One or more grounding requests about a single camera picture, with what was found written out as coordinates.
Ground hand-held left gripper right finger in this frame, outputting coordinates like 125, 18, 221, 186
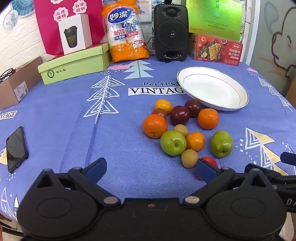
184, 159, 276, 207

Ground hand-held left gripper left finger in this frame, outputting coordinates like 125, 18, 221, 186
35, 158, 121, 208

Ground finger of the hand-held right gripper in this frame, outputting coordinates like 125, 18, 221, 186
280, 152, 296, 167
245, 163, 296, 186

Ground small red apple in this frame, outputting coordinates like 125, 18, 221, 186
196, 156, 219, 180

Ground brown kiwi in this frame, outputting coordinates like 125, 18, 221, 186
173, 124, 189, 138
181, 149, 199, 168

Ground green apple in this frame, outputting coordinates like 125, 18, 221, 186
160, 130, 187, 156
211, 130, 233, 158

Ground medium orange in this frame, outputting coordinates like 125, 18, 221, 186
197, 108, 219, 130

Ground dark red plum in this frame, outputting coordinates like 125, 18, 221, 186
170, 105, 190, 126
184, 99, 202, 118

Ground large orange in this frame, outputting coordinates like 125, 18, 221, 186
142, 114, 168, 139

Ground small dark red tomato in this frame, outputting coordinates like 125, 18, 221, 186
151, 108, 167, 120

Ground small yellow orange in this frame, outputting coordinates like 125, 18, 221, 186
155, 99, 173, 115

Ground white plate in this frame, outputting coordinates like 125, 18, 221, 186
176, 66, 249, 112

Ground blue printed tablecloth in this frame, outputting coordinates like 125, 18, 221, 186
0, 56, 296, 223

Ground black smartphone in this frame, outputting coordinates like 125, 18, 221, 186
6, 126, 29, 174

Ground green shoe box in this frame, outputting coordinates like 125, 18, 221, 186
38, 43, 111, 85

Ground brown cardboard box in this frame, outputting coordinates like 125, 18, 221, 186
0, 56, 44, 110

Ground red cracker box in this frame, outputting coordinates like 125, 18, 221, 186
189, 32, 244, 67

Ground white cup box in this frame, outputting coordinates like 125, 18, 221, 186
58, 13, 93, 55

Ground orange paper cup pack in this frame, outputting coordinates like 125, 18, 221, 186
101, 0, 150, 63

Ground black speaker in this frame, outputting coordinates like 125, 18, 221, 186
153, 3, 189, 62

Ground pink paper bag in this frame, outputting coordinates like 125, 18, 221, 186
33, 0, 104, 55

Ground shiny green gift box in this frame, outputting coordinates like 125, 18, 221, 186
186, 0, 243, 36

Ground blue paper fan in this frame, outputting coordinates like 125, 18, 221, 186
13, 0, 35, 15

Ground cartoon wall poster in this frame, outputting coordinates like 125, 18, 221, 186
257, 0, 296, 81

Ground black cables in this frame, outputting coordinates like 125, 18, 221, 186
0, 68, 14, 84

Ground black speaker cable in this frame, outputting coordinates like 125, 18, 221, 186
142, 37, 155, 56

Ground round paper wall decoration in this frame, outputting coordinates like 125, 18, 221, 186
3, 11, 24, 30

